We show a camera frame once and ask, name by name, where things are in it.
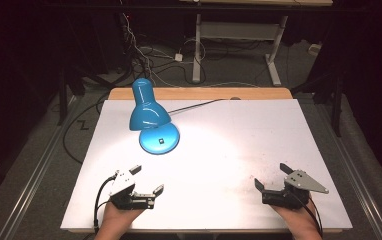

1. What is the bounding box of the metal floor rail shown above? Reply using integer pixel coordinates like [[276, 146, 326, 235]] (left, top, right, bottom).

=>
[[313, 99, 382, 240], [0, 95, 81, 240]]

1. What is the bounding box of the white metal desk frame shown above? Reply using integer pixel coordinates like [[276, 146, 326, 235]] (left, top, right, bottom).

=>
[[178, 0, 334, 87]]

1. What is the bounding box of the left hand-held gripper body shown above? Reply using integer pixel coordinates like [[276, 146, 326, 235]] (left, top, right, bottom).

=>
[[108, 169, 157, 211]]

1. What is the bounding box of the blue desk lamp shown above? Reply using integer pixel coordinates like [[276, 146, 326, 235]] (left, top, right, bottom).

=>
[[128, 77, 181, 156]]

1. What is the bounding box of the person's left hand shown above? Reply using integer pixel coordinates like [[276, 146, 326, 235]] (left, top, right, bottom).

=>
[[96, 201, 145, 235]]

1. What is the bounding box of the black lamp cable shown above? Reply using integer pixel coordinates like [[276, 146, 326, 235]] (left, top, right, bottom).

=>
[[168, 97, 242, 115]]

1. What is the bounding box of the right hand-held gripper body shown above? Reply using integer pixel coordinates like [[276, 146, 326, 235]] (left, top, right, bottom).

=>
[[261, 169, 330, 211]]

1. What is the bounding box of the bundle of hanging cables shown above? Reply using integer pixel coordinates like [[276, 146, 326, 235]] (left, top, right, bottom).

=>
[[118, 0, 155, 79]]

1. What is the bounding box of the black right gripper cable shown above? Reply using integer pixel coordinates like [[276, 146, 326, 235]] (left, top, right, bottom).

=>
[[292, 191, 324, 238]]

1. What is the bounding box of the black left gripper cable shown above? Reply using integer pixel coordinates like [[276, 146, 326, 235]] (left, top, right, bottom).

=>
[[93, 172, 119, 234]]

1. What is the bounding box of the person's right hand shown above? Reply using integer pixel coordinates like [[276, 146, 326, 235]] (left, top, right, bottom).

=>
[[270, 199, 322, 235]]

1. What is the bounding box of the white table cover sheet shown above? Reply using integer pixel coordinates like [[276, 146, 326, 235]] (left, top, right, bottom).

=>
[[60, 99, 354, 232]]

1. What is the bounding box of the black metal stand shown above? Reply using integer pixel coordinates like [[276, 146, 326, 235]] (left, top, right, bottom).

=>
[[331, 74, 344, 138], [56, 64, 71, 127]]

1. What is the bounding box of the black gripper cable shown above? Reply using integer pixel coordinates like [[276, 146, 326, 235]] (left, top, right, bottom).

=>
[[292, 191, 324, 238], [93, 172, 119, 234]]

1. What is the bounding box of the black floor cable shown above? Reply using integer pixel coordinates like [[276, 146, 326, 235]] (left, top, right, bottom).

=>
[[61, 94, 111, 165]]

